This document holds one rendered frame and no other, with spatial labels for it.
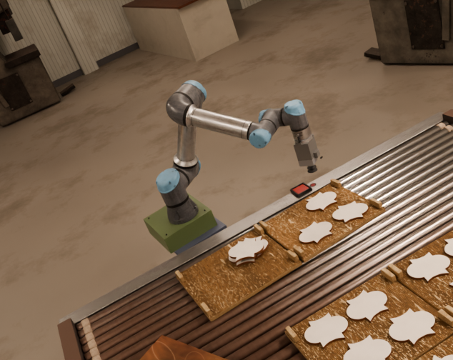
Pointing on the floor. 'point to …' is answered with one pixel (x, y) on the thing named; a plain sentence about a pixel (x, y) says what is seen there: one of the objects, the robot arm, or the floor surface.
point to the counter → (181, 26)
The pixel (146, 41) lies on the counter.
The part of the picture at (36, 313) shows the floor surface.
